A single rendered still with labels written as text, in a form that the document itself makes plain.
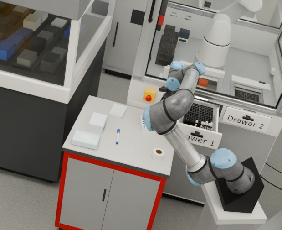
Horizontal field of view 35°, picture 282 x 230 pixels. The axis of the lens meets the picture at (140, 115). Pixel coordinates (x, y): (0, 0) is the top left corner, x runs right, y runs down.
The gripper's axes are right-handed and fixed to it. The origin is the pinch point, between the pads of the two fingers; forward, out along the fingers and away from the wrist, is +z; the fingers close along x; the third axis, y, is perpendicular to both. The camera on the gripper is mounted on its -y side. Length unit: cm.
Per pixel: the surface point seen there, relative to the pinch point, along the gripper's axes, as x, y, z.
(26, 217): -82, -14, 85
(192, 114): 16.8, 5.6, 1.2
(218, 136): 19.9, 30.0, -0.3
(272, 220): 91, 36, 92
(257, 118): 58, 17, 3
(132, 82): -9.1, -30.4, -3.0
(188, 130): 5.2, 20.1, 0.2
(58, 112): -55, -39, 19
